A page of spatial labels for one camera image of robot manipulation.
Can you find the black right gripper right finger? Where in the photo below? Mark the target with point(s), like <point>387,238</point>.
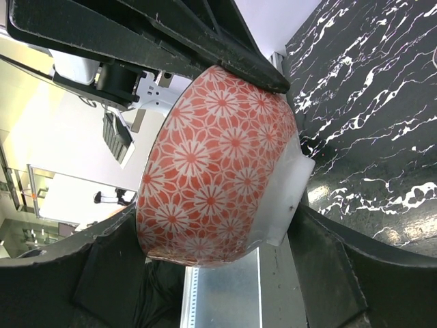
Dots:
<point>350,280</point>

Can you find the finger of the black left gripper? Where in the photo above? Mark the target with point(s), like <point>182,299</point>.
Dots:
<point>181,37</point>

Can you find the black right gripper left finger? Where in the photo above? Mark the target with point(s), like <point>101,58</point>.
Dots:
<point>98,277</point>

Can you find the red floral patterned bowl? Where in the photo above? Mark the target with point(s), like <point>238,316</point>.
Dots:
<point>225,174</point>

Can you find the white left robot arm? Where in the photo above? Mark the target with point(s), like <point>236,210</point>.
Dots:
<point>110,83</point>

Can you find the black marble pattern mat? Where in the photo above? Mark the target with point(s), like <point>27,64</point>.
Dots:
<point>363,88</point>

